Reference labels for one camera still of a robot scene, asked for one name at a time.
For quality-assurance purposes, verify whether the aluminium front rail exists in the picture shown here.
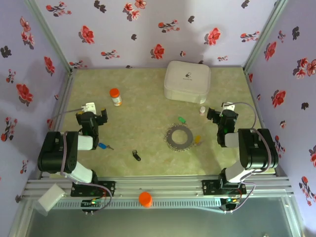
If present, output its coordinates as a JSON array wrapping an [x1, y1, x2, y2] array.
[[23, 176, 294, 210]]

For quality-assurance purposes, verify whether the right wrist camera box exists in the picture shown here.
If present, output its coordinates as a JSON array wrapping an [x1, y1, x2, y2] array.
[[221, 101, 235, 112]]

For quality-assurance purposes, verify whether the orange plastic cap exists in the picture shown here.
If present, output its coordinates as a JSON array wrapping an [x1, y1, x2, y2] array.
[[138, 191, 153, 208]]

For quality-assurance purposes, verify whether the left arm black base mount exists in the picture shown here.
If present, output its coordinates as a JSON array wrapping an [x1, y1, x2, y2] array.
[[71, 180, 116, 198]]

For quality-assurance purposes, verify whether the right circuit board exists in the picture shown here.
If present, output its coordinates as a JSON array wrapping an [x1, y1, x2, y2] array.
[[221, 197, 241, 205]]

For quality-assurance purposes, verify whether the aluminium corner post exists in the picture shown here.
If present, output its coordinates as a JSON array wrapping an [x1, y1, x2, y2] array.
[[24, 0, 75, 75], [243, 0, 289, 75]]

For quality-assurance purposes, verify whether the grey slotted cable duct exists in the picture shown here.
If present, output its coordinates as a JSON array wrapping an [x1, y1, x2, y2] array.
[[53, 198, 223, 210]]

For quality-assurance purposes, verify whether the blue key tag with key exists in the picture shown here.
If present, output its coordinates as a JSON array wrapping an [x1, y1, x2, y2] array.
[[98, 142, 115, 151]]

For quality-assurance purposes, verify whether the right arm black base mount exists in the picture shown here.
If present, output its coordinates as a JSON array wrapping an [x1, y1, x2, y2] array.
[[201, 179, 247, 197]]

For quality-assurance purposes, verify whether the left circuit board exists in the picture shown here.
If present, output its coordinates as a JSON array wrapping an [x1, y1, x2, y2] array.
[[81, 199, 104, 207]]

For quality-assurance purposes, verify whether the metal disc keyring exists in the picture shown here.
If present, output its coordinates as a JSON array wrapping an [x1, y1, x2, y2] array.
[[164, 124, 198, 152]]

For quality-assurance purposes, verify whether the orange-capped pill bottle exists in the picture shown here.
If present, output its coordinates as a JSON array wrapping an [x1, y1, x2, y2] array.
[[109, 88, 123, 107]]

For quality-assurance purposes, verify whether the aluminium side rail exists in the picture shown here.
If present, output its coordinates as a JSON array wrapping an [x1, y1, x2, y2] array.
[[44, 69, 77, 178]]

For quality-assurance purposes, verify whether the white foam block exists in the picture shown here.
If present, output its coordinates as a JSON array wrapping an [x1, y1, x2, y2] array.
[[37, 184, 65, 213]]

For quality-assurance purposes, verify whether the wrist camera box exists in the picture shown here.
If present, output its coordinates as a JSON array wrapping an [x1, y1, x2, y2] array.
[[221, 101, 235, 112], [81, 101, 97, 115]]

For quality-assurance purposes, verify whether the white zippered pill case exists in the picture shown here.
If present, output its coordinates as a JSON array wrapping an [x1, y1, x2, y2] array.
[[163, 60, 211, 105]]

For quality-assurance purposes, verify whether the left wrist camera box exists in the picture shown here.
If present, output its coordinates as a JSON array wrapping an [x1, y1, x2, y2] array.
[[81, 101, 97, 115]]

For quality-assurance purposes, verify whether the circuit board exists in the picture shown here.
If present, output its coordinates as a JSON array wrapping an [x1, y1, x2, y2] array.
[[81, 199, 104, 207], [221, 197, 241, 205]]

